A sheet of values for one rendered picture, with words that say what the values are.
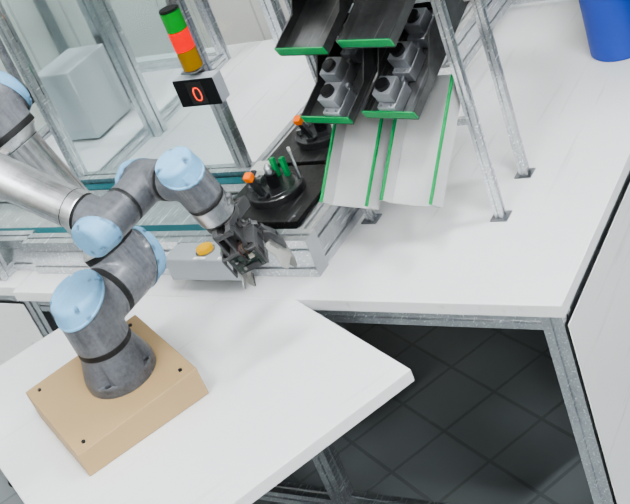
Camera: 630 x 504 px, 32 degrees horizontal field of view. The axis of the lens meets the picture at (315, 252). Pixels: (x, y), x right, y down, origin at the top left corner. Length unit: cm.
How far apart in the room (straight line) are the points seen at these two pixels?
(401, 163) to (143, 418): 75
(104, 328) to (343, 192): 61
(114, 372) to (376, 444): 125
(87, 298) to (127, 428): 27
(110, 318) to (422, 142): 74
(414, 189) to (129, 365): 69
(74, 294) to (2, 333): 106
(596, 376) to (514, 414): 92
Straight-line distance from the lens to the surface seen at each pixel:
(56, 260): 294
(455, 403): 333
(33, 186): 199
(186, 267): 254
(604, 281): 238
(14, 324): 315
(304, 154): 274
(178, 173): 189
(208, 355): 236
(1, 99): 219
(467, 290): 224
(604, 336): 238
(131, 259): 222
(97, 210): 192
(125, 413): 221
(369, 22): 222
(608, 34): 293
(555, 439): 313
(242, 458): 207
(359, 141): 242
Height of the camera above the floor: 214
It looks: 30 degrees down
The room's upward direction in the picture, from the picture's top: 22 degrees counter-clockwise
